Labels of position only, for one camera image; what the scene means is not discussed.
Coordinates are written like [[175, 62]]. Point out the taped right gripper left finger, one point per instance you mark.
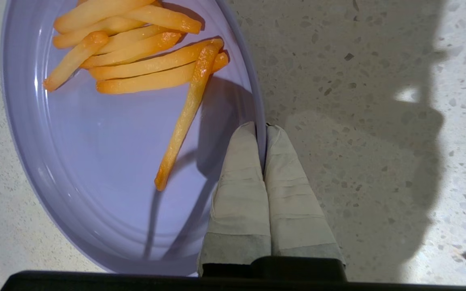
[[241, 202]]

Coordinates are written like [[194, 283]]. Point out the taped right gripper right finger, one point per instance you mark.
[[293, 202]]

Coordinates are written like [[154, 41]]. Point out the purple plastic plate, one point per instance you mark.
[[107, 169]]

